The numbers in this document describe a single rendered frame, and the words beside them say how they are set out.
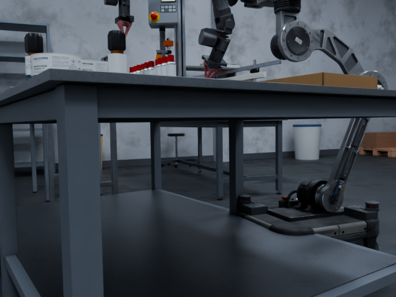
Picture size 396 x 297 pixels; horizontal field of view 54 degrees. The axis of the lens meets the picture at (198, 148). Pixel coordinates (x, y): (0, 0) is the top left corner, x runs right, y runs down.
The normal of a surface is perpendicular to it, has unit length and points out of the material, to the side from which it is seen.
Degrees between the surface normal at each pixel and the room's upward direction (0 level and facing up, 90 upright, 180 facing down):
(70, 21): 90
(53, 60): 90
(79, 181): 90
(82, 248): 90
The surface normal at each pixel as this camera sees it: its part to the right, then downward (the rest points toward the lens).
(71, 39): 0.38, 0.06
